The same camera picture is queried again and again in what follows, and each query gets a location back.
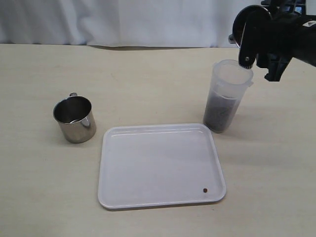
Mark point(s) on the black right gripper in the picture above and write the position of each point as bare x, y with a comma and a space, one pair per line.
266, 43

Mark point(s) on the steel mug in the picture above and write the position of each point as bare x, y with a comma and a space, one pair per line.
238, 26
75, 118

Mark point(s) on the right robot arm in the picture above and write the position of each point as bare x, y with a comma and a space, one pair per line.
303, 40

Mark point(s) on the translucent plastic pitcher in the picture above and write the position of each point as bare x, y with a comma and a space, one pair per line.
230, 80

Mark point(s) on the white backdrop curtain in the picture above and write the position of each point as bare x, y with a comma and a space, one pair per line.
116, 23

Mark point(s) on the white plastic tray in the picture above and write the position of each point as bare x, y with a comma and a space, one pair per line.
159, 165

